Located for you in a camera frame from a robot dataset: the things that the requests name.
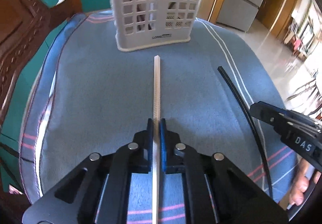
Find teal kitchen cabinets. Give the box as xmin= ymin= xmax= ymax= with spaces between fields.
xmin=1 ymin=0 xmax=110 ymax=194

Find person's right hand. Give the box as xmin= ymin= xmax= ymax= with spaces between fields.
xmin=289 ymin=158 xmax=311 ymax=206

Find blue striped cloth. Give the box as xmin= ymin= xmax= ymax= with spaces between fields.
xmin=20 ymin=13 xmax=296 ymax=223

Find wooden door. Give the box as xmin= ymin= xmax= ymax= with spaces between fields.
xmin=256 ymin=0 xmax=284 ymax=30

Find carved wooden chair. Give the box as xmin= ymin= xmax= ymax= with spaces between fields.
xmin=1 ymin=0 xmax=82 ymax=122

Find white plastic utensil basket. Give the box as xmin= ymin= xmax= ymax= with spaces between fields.
xmin=110 ymin=0 xmax=201 ymax=52

